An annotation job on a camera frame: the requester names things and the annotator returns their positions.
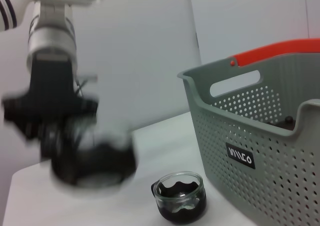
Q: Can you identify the glass teacup black sleeve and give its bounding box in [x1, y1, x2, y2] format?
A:
[48, 115, 139, 190]
[150, 170, 208, 224]

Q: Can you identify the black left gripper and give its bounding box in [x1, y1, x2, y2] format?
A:
[1, 57, 99, 162]

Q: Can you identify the grey-green perforated storage bin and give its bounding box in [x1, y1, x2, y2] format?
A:
[176, 54, 320, 226]

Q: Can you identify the orange bin handle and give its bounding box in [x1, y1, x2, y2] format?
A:
[229, 37, 320, 68]

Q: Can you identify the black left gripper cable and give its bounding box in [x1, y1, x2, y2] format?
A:
[74, 73, 99, 97]

